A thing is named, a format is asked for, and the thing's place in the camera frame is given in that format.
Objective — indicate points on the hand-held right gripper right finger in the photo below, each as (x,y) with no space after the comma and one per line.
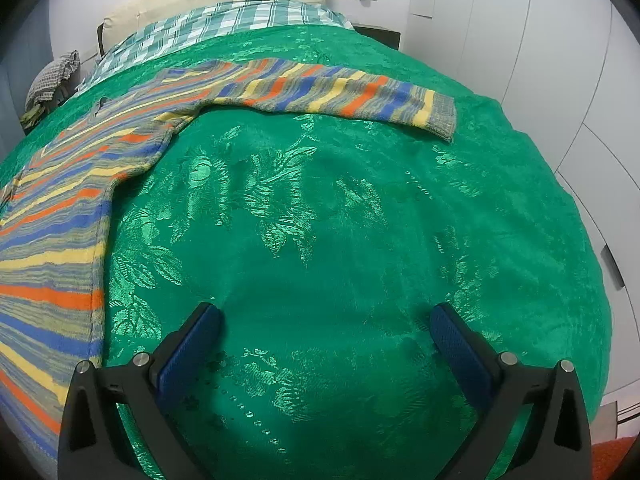
(460,355)

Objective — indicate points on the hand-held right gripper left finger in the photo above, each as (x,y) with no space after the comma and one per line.
(192,360)

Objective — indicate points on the striped knit sweater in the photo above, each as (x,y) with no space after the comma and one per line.
(65,240)

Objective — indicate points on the green floral blanket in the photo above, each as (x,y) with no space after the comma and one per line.
(320,240)

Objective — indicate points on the orange rug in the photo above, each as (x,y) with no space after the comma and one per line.
(607,457)

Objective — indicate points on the white wardrobe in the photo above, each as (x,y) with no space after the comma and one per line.
(540,60)

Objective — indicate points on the grey checkered cloth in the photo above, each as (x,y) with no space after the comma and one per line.
(52,80)

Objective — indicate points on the dark bedside table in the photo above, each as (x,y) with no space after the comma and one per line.
(382,35)

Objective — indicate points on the green checkered bedsheet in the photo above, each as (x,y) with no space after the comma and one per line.
(210,25)

